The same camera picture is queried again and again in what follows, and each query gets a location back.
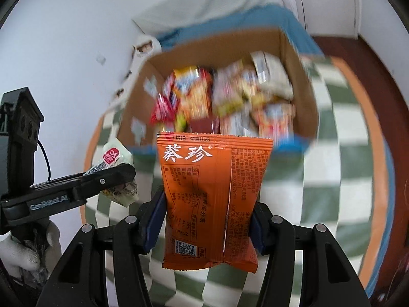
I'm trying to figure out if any blue blanket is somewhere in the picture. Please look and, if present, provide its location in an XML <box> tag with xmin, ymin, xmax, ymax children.
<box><xmin>156</xmin><ymin>4</ymin><xmax>324</xmax><ymax>59</ymax></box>

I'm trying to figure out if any printed cardboard box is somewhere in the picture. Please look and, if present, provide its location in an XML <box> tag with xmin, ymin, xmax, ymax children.
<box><xmin>117</xmin><ymin>27</ymin><xmax>320</xmax><ymax>153</ymax></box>

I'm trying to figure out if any white bedsheet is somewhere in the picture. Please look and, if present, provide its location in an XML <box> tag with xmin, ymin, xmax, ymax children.
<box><xmin>132</xmin><ymin>0</ymin><xmax>290</xmax><ymax>36</ymax></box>

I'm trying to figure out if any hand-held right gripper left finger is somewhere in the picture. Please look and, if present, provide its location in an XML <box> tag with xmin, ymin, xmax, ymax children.
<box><xmin>35</xmin><ymin>185</ymin><xmax>168</xmax><ymax>307</ymax></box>

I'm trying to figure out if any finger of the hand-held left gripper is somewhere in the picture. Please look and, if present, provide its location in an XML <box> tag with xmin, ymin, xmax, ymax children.
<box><xmin>72</xmin><ymin>163</ymin><xmax>137</xmax><ymax>201</ymax></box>

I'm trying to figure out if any green checkered tablecloth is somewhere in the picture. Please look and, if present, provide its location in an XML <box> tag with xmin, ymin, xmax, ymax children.
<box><xmin>80</xmin><ymin>54</ymin><xmax>397</xmax><ymax>307</ymax></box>

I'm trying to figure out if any thin black cable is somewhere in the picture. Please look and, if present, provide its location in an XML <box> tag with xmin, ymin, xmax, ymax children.
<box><xmin>37</xmin><ymin>140</ymin><xmax>52</xmax><ymax>181</ymax></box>

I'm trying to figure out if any person's left hand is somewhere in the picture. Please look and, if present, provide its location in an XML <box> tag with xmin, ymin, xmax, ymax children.
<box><xmin>0</xmin><ymin>221</ymin><xmax>63</xmax><ymax>276</ymax></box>

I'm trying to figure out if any orange snack packet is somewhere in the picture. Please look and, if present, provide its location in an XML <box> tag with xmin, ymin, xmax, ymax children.
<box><xmin>156</xmin><ymin>131</ymin><xmax>274</xmax><ymax>273</ymax></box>

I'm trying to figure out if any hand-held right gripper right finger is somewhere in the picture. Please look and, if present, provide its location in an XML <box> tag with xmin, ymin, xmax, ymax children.
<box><xmin>251</xmin><ymin>200</ymin><xmax>371</xmax><ymax>307</ymax></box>

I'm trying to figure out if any pile of snack packets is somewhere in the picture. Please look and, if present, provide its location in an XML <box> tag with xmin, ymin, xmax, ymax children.
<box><xmin>150</xmin><ymin>51</ymin><xmax>296</xmax><ymax>141</ymax></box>

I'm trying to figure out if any white packet with red label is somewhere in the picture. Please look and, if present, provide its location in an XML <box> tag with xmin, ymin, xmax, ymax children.
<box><xmin>84</xmin><ymin>137</ymin><xmax>140</xmax><ymax>207</ymax></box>

